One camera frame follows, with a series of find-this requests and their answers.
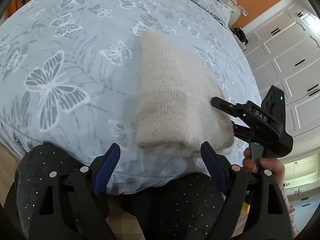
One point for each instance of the light blue butterfly bed cover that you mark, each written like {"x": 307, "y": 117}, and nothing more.
{"x": 69, "y": 76}

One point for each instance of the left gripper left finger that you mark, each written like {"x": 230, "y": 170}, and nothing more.
{"x": 73, "y": 206}

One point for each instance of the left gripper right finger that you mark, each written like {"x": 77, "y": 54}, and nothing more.
{"x": 254, "y": 207}

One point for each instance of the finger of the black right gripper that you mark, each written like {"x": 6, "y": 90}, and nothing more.
{"x": 229, "y": 108}
{"x": 243, "y": 133}

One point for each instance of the cream knit sweater black hearts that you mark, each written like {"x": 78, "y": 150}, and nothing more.
{"x": 174, "y": 114}

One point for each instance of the black item on nightstand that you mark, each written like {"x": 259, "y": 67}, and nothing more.
{"x": 239, "y": 33}

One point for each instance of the white panelled wardrobe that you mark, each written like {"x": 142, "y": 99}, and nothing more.
{"x": 284, "y": 52}

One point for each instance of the person's right hand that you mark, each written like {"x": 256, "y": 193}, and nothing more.
{"x": 272, "y": 164}

